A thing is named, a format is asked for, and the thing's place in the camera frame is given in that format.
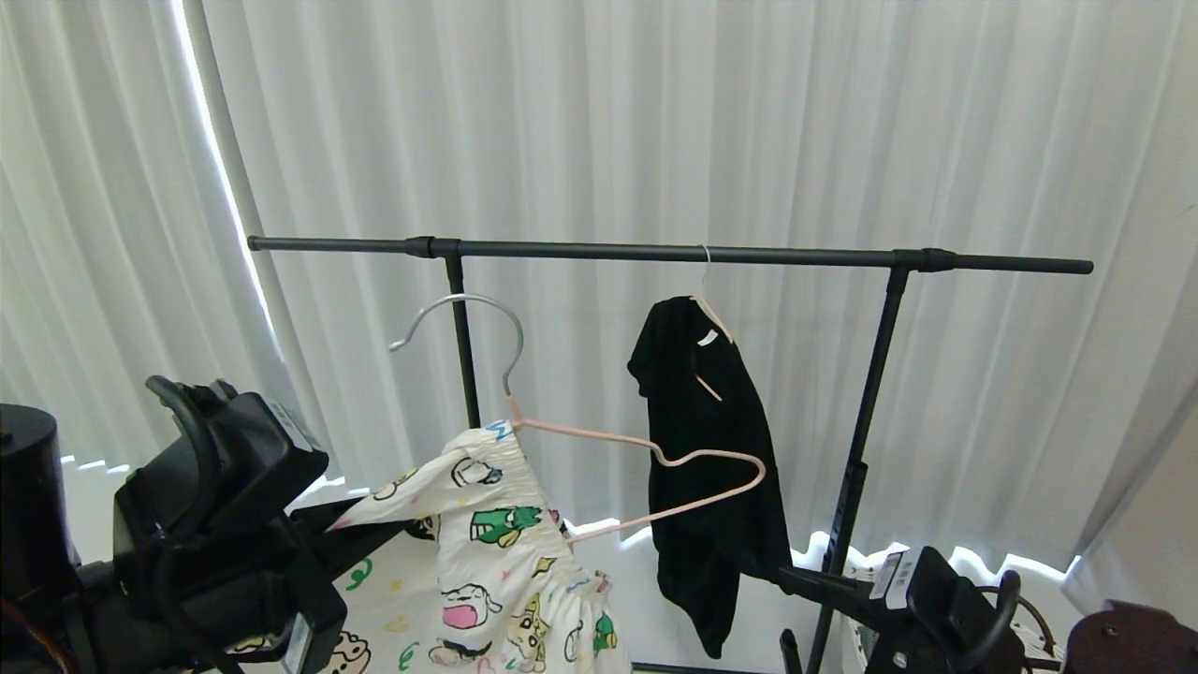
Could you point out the pink clothes hanger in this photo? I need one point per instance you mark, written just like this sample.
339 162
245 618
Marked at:
580 432
708 388

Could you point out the white laundry basket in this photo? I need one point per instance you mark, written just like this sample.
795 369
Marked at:
861 608

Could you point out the black clothes rack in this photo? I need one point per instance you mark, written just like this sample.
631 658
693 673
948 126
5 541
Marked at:
655 252

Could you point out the white curtain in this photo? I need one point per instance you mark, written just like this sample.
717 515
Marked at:
562 122

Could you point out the black garment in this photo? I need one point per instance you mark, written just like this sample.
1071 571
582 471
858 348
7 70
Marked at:
702 468

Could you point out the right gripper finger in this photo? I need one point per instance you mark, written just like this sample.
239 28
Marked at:
833 590

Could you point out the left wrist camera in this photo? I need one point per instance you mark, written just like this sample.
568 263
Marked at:
253 468

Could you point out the cream printed garment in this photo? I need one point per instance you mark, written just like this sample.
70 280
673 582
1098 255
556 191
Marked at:
505 571

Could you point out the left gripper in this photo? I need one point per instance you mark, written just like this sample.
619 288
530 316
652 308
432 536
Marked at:
234 618

